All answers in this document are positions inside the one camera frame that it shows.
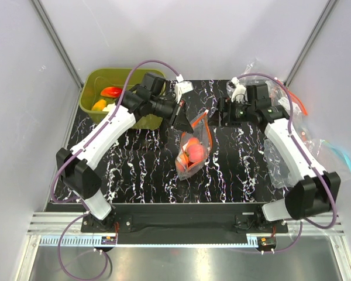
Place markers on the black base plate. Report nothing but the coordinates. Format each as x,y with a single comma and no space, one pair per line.
130,218

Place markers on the pink peach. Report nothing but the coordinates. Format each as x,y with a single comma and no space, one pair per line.
196,153

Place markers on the black marble mat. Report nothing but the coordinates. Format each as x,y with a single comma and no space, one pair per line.
140,168

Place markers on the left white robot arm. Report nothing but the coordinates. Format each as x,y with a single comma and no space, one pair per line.
77,165

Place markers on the aluminium frame rail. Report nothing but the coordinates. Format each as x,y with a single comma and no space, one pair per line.
54,37

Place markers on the orange peach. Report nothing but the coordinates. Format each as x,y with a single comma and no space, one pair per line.
192,141

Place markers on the yellow-orange mango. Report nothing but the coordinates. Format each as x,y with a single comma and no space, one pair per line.
99,105

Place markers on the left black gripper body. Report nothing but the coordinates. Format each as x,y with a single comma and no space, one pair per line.
176,113

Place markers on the white cauliflower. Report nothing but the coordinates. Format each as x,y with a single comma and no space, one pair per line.
109,107

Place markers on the orange-red peach top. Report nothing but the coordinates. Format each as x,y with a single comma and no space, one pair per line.
182,165

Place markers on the clear bag blue zipper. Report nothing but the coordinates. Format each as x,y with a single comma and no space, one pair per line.
324,158

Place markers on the clear bag orange zipper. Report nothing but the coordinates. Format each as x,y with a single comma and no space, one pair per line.
202,132

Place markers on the red pepper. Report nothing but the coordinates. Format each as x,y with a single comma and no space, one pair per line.
111,92

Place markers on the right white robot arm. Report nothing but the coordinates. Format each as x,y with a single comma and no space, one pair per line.
315,189

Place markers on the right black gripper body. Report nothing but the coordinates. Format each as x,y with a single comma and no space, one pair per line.
236,112

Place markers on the clear bag pile upper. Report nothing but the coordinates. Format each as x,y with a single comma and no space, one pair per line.
276,93

